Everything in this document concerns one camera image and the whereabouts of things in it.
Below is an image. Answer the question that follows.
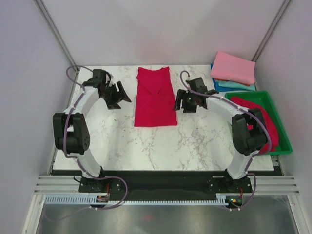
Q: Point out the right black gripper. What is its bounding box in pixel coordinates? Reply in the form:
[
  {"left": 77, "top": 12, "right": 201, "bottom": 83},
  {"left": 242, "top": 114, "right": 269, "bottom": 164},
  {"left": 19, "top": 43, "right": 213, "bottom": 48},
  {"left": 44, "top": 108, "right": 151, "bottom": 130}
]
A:
[{"left": 172, "top": 88, "right": 197, "bottom": 113}]

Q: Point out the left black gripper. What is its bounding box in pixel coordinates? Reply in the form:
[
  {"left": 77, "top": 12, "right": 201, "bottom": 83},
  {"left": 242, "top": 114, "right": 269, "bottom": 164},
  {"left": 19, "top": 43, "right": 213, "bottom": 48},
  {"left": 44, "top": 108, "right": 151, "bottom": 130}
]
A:
[{"left": 100, "top": 81, "right": 131, "bottom": 110}]

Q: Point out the red t shirt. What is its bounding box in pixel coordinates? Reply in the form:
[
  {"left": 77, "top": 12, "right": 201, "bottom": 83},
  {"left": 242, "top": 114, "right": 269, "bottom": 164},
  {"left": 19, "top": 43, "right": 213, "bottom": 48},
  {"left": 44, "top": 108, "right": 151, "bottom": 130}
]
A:
[
  {"left": 134, "top": 67, "right": 177, "bottom": 127},
  {"left": 230, "top": 96, "right": 279, "bottom": 152}
]

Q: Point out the green plastic tray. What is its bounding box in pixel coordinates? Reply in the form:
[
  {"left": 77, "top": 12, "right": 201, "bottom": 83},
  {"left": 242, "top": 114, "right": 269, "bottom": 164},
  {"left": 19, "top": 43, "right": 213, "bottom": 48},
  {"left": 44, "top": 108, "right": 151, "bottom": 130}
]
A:
[{"left": 225, "top": 91, "right": 293, "bottom": 155}]

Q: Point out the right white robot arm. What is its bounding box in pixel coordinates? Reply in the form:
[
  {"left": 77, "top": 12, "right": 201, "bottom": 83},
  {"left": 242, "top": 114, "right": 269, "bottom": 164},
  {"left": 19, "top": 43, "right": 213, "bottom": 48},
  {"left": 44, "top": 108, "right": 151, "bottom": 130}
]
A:
[{"left": 174, "top": 78, "right": 271, "bottom": 192}]

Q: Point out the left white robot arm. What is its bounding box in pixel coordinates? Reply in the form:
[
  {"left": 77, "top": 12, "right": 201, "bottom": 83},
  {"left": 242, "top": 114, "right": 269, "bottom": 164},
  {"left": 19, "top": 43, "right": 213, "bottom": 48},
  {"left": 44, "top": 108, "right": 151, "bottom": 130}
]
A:
[{"left": 52, "top": 69, "right": 131, "bottom": 192}]

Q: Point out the folded blue t shirt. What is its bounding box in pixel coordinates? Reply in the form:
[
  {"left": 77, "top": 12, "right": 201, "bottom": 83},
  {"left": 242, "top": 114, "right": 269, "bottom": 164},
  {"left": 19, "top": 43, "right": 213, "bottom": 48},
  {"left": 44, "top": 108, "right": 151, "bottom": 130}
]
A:
[{"left": 212, "top": 78, "right": 256, "bottom": 92}]

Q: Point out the folded teal t shirt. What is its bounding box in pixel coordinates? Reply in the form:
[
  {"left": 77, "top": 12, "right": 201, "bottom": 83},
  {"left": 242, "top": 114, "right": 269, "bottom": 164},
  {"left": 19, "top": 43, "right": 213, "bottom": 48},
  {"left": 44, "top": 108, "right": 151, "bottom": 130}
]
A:
[{"left": 216, "top": 80, "right": 255, "bottom": 90}]

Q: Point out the folded pink t shirt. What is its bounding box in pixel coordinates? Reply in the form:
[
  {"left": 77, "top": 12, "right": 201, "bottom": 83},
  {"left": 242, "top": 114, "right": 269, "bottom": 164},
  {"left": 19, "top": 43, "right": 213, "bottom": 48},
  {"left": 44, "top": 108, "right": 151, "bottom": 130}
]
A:
[{"left": 211, "top": 51, "right": 255, "bottom": 86}]

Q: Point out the folded orange t shirt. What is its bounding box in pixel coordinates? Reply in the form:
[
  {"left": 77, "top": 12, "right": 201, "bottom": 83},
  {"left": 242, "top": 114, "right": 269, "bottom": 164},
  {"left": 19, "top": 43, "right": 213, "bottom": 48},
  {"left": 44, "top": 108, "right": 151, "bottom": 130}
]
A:
[{"left": 213, "top": 78, "right": 250, "bottom": 88}]

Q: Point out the crumpled red t shirt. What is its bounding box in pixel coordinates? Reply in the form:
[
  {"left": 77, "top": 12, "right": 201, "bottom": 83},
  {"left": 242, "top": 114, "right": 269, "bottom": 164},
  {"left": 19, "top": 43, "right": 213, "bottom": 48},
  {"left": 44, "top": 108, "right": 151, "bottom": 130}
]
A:
[{"left": 230, "top": 96, "right": 279, "bottom": 152}]

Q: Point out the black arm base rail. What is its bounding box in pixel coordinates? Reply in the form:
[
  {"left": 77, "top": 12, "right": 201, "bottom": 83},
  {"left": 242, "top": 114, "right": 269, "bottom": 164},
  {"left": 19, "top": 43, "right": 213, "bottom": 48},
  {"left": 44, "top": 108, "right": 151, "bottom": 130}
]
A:
[{"left": 52, "top": 169, "right": 281, "bottom": 202}]

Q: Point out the left aluminium frame post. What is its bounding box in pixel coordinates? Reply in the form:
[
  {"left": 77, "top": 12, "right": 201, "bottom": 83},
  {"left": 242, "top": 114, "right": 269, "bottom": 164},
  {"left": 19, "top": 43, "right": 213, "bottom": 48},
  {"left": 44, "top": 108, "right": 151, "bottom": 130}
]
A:
[{"left": 34, "top": 0, "right": 77, "bottom": 66}]

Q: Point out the aluminium frame post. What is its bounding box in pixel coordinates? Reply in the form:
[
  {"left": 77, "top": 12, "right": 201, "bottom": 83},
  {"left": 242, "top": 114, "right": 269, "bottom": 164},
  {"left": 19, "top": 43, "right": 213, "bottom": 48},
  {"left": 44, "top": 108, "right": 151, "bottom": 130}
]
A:
[
  {"left": 252, "top": 0, "right": 293, "bottom": 62},
  {"left": 34, "top": 0, "right": 77, "bottom": 66}
]

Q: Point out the white slotted cable duct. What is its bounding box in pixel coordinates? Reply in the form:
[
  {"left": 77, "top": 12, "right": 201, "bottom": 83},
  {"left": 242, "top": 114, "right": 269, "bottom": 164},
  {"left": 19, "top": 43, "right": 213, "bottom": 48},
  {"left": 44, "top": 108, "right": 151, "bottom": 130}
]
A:
[{"left": 44, "top": 193, "right": 233, "bottom": 206}]

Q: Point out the right aluminium frame post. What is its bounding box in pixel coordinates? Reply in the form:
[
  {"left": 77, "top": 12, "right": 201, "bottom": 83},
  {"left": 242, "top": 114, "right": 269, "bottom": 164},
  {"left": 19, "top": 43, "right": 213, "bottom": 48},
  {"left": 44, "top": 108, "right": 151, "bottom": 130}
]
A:
[{"left": 252, "top": 0, "right": 293, "bottom": 62}]

